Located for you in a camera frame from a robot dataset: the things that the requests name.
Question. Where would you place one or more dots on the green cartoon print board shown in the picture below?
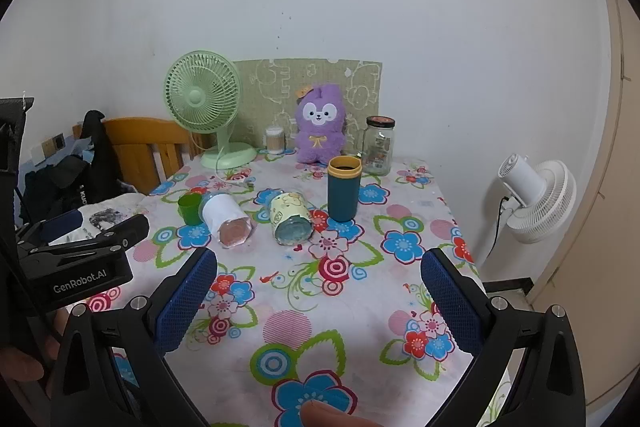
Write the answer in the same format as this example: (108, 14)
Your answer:
(265, 82)

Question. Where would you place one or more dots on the black bag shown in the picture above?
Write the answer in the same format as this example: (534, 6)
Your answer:
(100, 157)

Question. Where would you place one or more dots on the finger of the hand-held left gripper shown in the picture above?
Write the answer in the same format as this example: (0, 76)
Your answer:
(62, 223)
(127, 231)

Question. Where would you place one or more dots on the floral tablecloth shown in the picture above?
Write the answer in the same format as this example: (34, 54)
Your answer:
(350, 332)

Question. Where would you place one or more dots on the dark teal cup yellow rim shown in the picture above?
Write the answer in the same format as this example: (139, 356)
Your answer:
(344, 199)

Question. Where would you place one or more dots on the person's right hand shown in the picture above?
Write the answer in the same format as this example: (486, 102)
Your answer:
(330, 417)

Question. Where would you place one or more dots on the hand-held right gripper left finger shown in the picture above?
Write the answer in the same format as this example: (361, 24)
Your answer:
(185, 304)

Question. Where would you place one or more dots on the beige door frame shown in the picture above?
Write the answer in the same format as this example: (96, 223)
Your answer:
(615, 157)

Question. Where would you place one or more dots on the small green cup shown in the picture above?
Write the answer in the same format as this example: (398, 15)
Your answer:
(188, 210)

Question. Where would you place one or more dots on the purple plush toy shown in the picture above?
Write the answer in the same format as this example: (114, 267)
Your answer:
(317, 129)

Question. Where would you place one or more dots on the wooden chair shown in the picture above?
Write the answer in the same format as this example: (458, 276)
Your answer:
(135, 147)

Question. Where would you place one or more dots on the person's left hand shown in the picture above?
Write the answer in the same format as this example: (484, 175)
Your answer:
(20, 364)

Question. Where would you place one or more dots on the clear cup white label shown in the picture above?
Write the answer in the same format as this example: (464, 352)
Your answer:
(220, 209)

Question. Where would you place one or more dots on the glass jar with lid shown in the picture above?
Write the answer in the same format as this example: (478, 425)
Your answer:
(378, 148)

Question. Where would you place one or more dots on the white standing fan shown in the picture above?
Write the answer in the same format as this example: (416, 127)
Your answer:
(545, 202)

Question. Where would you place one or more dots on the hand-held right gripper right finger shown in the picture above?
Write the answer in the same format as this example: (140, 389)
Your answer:
(452, 307)

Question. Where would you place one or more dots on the green desk fan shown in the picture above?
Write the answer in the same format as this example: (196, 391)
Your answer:
(195, 97)

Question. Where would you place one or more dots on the yellow cartoon print cup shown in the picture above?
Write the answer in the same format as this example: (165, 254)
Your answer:
(290, 213)

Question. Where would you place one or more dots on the toothpick container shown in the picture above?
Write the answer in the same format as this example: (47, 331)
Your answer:
(275, 140)

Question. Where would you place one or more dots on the white printed cloth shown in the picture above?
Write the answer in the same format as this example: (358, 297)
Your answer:
(107, 215)

